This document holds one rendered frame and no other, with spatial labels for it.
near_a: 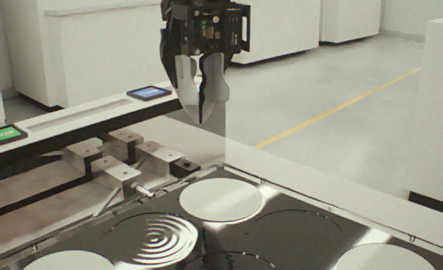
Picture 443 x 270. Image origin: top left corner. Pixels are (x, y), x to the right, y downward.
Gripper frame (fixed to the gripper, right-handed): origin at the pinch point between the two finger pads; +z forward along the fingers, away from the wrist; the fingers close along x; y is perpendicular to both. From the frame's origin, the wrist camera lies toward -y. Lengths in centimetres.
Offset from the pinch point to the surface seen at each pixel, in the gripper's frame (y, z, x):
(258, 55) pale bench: -399, 85, 216
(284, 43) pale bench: -421, 77, 264
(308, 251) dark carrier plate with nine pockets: 19.9, 9.1, 4.4
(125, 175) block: -2.4, 8.3, -9.5
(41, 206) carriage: -3.0, 11.2, -21.3
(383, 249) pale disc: 23.4, 9.0, 11.5
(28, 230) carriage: 2.5, 11.1, -23.1
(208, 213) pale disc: 9.0, 9.1, -2.2
